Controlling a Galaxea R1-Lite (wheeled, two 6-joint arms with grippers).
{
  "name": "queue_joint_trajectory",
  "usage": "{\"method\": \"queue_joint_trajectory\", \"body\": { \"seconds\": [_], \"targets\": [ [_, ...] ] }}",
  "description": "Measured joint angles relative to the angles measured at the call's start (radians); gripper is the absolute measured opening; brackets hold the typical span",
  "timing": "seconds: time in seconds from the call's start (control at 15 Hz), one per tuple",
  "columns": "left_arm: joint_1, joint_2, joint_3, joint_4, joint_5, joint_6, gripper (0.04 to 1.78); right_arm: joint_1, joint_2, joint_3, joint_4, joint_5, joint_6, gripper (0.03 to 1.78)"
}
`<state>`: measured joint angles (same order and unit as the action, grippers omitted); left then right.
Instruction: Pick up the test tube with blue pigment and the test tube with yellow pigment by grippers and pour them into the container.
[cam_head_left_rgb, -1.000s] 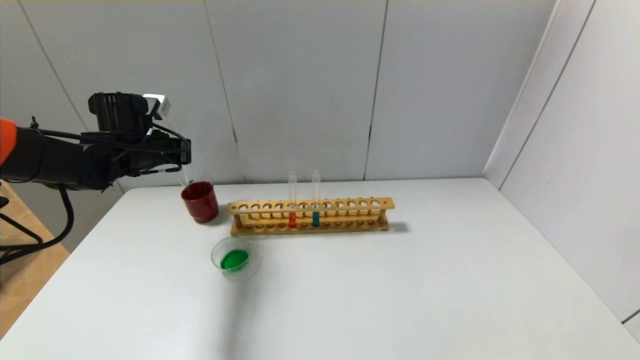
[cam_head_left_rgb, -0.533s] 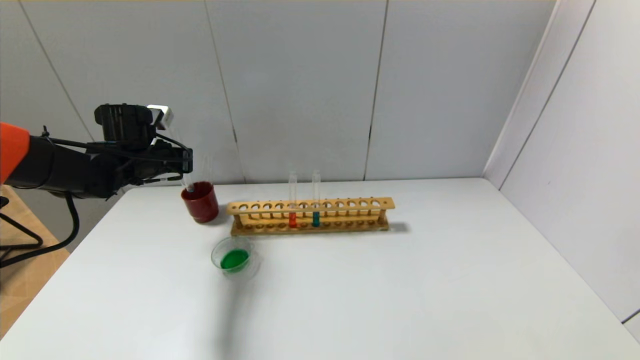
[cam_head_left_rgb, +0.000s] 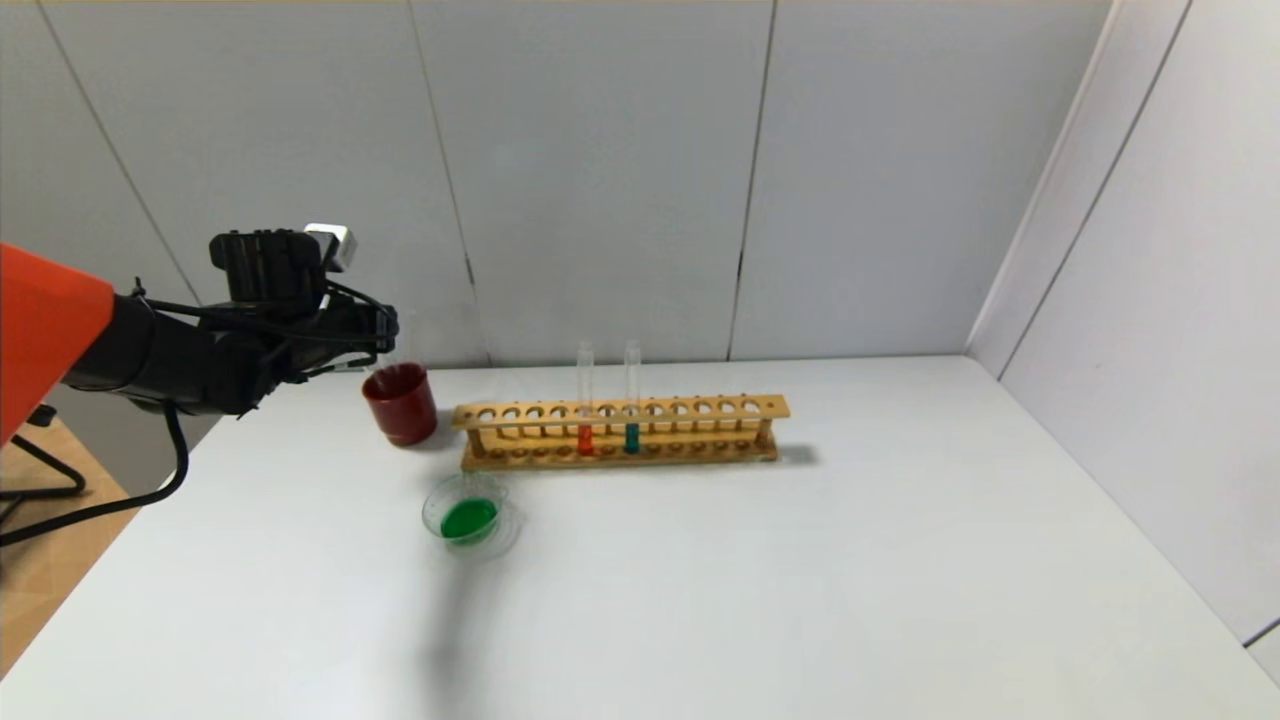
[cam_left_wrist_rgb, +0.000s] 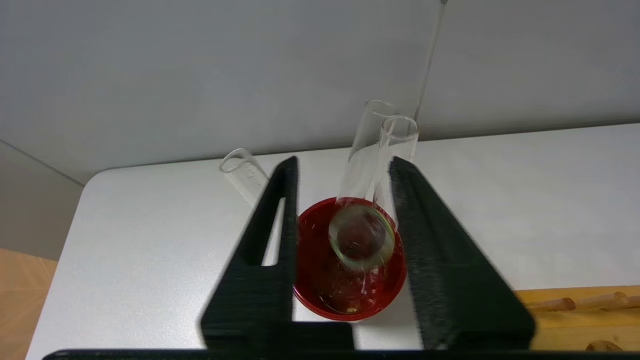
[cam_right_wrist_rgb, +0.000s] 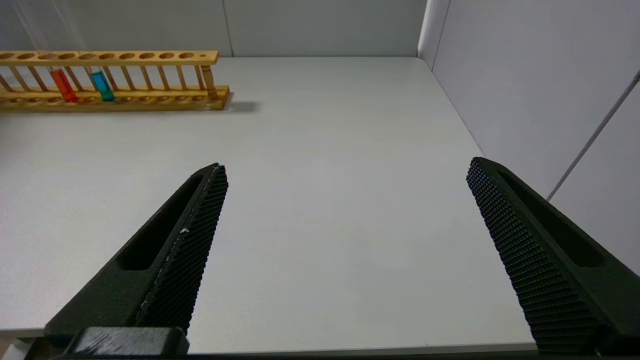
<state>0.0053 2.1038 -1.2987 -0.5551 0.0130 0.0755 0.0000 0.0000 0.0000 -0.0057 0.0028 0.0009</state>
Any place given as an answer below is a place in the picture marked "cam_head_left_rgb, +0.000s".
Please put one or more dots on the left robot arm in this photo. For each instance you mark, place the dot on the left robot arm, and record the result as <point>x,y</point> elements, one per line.
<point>150,350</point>

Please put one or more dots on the black metal stand legs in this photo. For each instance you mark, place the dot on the black metal stand legs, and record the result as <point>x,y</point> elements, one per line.
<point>45,470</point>

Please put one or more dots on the clear glass beaker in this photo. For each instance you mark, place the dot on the clear glass beaker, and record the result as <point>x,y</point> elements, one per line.
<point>470,522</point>

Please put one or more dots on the wooden test tube rack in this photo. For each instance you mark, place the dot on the wooden test tube rack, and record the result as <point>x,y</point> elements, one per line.
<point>620,412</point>

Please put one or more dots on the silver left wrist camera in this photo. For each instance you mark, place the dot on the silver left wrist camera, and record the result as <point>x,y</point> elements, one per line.
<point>335,245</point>

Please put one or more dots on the test tube with blue pigment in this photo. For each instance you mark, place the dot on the test tube with blue pigment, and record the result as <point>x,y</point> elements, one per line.
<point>631,439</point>

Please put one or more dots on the test tube with red pigment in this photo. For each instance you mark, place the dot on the test tube with red pigment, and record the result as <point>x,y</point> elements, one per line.
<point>585,441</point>

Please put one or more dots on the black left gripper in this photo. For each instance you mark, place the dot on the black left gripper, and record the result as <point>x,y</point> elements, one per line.
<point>383,327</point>

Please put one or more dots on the dark red cup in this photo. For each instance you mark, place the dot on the dark red cup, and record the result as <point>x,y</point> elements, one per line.
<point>402,410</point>

